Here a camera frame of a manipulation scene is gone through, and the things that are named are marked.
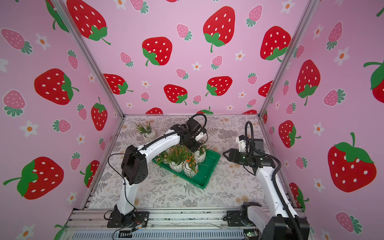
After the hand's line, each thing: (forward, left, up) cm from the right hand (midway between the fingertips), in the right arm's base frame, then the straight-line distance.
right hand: (225, 155), depth 79 cm
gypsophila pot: (+4, +14, -7) cm, 16 cm away
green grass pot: (-1, +27, -2) cm, 27 cm away
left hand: (+9, +16, -6) cm, 19 cm away
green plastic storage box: (-3, +10, -16) cm, 20 cm away
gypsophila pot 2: (+19, +52, -5) cm, 55 cm away
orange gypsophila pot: (-7, +18, -1) cm, 20 cm away
